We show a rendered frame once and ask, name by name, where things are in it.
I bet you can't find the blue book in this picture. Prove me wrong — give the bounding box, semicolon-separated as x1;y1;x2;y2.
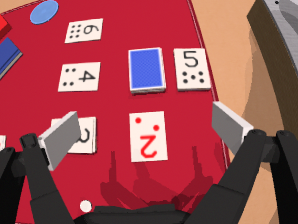
0;37;23;80

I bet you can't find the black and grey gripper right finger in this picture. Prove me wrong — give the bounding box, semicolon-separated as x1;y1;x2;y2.
184;102;298;224

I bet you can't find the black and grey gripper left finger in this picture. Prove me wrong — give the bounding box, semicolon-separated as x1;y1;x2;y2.
0;111;82;224

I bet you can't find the blue round disc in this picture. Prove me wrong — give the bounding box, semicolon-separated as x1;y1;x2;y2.
30;0;59;25

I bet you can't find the red rectangular box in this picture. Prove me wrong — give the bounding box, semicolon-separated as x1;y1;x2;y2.
0;14;12;39

